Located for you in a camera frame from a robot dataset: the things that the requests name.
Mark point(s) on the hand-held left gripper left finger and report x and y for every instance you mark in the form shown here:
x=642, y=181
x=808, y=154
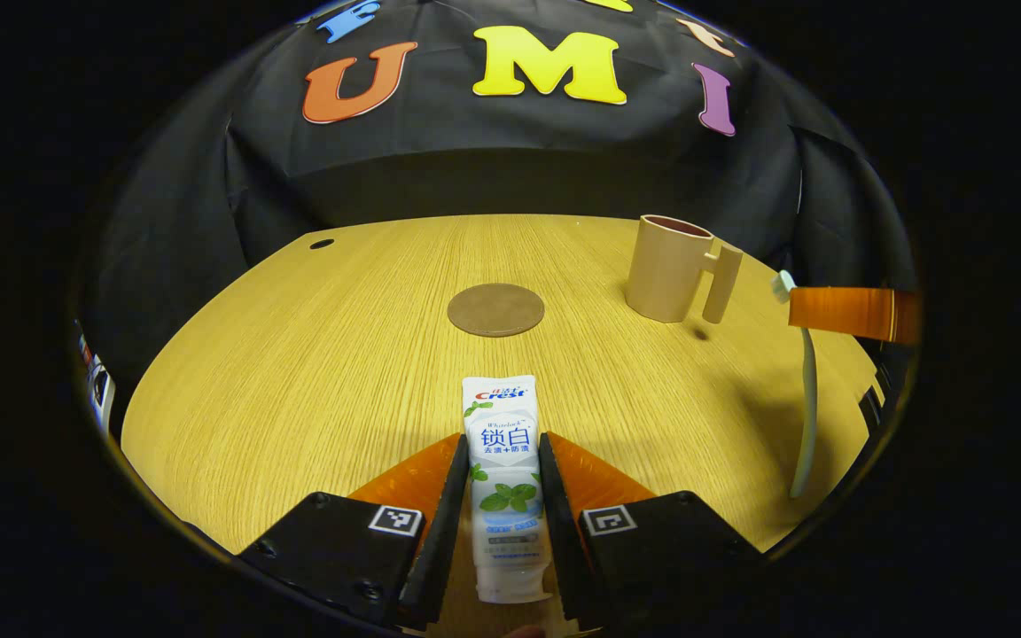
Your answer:
x=444, y=532

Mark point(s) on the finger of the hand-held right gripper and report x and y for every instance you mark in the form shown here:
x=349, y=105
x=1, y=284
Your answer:
x=847, y=312

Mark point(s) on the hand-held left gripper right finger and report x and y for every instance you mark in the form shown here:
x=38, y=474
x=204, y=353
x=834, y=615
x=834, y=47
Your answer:
x=564, y=540

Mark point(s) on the white toothbrush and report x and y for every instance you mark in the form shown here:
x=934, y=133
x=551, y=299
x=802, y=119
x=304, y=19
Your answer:
x=807, y=416

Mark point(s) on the white toothpaste tube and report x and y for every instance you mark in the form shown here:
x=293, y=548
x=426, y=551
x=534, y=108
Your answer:
x=502, y=425

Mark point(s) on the round brown coaster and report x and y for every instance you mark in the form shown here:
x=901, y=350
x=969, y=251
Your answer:
x=495, y=310

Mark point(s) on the wooden desktop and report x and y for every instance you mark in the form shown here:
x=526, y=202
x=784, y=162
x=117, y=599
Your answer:
x=298, y=399

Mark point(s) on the white device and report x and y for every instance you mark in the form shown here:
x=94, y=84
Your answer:
x=98, y=385

